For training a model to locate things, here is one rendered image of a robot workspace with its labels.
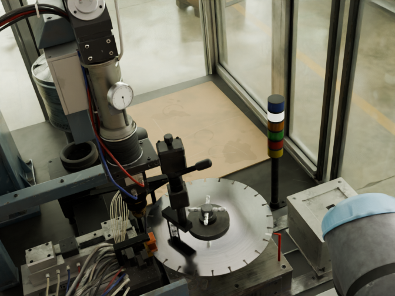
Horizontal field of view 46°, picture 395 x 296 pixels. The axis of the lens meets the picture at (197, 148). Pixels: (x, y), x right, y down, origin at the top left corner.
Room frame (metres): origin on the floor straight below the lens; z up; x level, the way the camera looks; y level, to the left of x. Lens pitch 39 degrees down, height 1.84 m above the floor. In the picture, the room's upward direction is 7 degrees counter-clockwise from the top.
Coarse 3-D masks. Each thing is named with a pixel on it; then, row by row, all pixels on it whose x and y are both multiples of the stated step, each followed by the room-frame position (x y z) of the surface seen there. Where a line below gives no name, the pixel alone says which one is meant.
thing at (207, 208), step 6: (204, 204) 0.81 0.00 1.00; (210, 204) 0.81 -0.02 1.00; (192, 210) 0.80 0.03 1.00; (198, 210) 0.80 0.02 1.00; (204, 210) 0.79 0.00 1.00; (210, 210) 0.79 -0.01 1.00; (216, 210) 0.79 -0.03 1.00; (222, 210) 0.79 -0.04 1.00; (204, 216) 0.79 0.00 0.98; (210, 216) 0.79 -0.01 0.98; (204, 222) 0.76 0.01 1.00
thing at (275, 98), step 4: (272, 96) 1.03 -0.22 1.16; (276, 96) 1.02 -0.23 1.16; (280, 96) 1.02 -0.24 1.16; (268, 100) 1.01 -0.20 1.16; (272, 100) 1.01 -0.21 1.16; (276, 100) 1.00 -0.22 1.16; (280, 100) 1.00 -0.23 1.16; (268, 104) 1.01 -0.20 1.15; (272, 104) 1.00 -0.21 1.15; (276, 104) 0.99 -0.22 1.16; (280, 104) 0.99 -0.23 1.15; (268, 108) 1.01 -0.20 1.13; (272, 108) 1.00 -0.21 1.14; (276, 108) 0.99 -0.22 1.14; (280, 108) 0.99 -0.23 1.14; (272, 112) 1.00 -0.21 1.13; (276, 112) 0.99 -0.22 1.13
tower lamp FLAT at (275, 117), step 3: (267, 111) 1.02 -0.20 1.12; (282, 111) 1.00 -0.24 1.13; (267, 114) 1.01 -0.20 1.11; (270, 114) 1.00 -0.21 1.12; (273, 114) 0.99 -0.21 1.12; (276, 114) 0.99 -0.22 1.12; (279, 114) 0.99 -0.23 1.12; (282, 114) 1.00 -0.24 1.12; (267, 117) 1.01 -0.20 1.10; (270, 117) 1.00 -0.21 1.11; (273, 117) 0.99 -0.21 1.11; (276, 117) 0.99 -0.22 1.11; (279, 117) 0.99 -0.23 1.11; (282, 117) 1.00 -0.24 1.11; (270, 120) 1.00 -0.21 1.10; (273, 120) 0.99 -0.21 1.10; (276, 120) 0.99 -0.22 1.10; (279, 120) 0.99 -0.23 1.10; (282, 120) 1.00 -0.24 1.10
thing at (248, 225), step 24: (192, 192) 0.92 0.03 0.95; (216, 192) 0.90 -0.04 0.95; (240, 192) 0.89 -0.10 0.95; (240, 216) 0.81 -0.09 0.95; (264, 216) 0.80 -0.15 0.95; (168, 240) 0.76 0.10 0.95; (192, 240) 0.75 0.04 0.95; (216, 240) 0.74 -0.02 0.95; (240, 240) 0.73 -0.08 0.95; (168, 264) 0.68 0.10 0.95; (192, 264) 0.67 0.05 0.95; (216, 264) 0.67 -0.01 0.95; (240, 264) 0.66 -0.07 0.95
